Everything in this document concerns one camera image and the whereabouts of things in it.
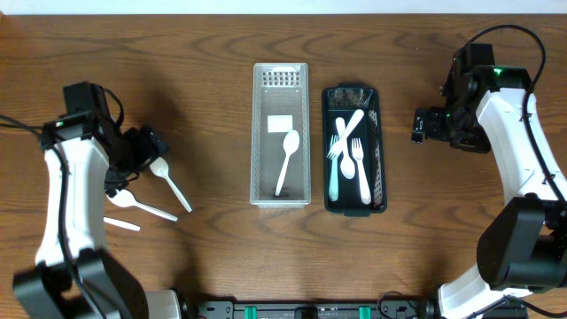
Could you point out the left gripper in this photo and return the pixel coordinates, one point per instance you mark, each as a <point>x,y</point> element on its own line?
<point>144,144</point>

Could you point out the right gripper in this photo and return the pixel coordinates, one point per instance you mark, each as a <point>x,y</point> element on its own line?
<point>428,126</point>

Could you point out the white spoon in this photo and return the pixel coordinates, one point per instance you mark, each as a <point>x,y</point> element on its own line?
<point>121,224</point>
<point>290,145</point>
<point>126,198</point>
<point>346,164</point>

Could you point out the white fork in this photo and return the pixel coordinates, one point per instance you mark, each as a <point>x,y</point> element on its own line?
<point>337,148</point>
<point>358,155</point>

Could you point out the pale green plastic fork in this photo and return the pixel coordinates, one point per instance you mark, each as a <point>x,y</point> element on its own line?
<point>333,183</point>

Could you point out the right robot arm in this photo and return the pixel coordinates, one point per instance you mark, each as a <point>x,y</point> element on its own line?
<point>490,109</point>

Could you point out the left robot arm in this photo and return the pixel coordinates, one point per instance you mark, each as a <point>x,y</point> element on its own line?
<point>89,158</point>

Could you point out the black plastic basket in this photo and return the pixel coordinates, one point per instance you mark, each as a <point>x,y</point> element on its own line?
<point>342,101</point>

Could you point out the clear plastic basket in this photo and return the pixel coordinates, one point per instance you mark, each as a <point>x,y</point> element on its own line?
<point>280,89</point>

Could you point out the white label in basket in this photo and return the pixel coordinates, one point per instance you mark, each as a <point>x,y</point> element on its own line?
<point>279,123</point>

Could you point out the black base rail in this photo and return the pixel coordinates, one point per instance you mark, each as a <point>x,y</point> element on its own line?
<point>397,307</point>

